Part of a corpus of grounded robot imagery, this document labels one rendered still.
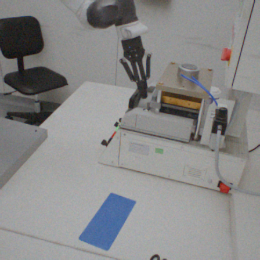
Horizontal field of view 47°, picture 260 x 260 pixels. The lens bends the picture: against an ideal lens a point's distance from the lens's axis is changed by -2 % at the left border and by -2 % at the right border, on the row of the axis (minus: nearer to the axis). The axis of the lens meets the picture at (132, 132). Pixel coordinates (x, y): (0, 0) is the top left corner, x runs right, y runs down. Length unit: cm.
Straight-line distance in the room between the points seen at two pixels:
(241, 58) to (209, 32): 169
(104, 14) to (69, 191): 61
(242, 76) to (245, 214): 44
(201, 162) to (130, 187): 27
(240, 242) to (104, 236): 40
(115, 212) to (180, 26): 190
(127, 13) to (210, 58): 165
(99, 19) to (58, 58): 196
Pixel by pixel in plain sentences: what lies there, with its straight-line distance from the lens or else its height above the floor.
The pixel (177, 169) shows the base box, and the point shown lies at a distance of 114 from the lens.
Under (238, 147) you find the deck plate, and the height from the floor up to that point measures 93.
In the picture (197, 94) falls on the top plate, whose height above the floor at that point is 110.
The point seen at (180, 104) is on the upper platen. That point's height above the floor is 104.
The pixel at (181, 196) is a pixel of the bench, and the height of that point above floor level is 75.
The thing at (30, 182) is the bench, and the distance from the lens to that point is 115.
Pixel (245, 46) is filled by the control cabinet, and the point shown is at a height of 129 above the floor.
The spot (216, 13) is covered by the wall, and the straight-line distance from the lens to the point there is 260.
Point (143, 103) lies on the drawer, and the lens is 121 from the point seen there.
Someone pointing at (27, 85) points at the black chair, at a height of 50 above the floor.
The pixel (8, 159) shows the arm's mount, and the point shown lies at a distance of 119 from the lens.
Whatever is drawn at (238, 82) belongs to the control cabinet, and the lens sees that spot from 98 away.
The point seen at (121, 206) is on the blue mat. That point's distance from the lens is 105.
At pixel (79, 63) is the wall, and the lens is 292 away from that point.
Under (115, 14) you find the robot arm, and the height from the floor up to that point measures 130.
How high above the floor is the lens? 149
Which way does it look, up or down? 31 degrees down
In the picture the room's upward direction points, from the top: 6 degrees clockwise
